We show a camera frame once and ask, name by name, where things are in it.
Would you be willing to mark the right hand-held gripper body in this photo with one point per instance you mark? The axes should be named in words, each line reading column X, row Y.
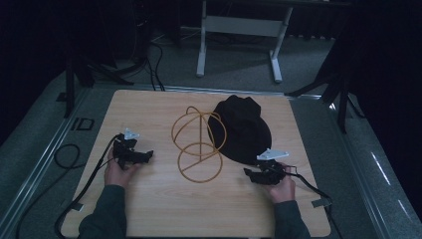
column 271, row 172

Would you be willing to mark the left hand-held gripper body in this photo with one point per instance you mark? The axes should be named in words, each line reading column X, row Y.
column 124, row 150

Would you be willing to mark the person's right hand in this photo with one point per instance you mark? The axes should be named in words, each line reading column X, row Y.
column 284, row 191

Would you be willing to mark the person's left hand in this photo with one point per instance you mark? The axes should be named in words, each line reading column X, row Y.
column 116, row 174

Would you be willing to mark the black bucket hat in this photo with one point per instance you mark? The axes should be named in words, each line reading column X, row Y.
column 242, row 129

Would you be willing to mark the grey tape strip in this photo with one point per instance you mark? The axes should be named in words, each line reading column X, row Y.
column 321, row 202
column 77, row 207

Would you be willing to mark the black metal stand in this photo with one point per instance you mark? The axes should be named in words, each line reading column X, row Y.
column 335, row 89
column 83, row 71

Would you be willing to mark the metal floor rail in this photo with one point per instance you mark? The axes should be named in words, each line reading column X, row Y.
column 40, row 162
column 361, row 159

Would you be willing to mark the white desk frame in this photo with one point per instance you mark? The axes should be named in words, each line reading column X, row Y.
column 244, row 26

